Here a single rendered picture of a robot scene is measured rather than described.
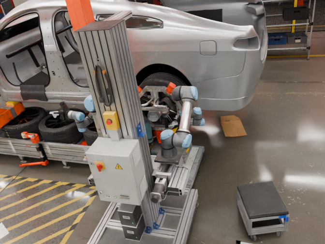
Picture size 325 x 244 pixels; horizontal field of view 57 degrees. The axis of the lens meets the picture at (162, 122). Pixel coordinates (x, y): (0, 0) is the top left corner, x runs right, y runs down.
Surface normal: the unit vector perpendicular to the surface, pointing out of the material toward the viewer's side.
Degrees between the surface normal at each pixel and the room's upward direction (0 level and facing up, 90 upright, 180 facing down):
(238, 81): 91
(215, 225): 0
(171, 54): 90
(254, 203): 0
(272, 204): 0
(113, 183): 90
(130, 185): 90
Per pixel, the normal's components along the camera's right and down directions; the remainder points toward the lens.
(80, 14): -0.32, 0.52
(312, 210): -0.13, -0.85
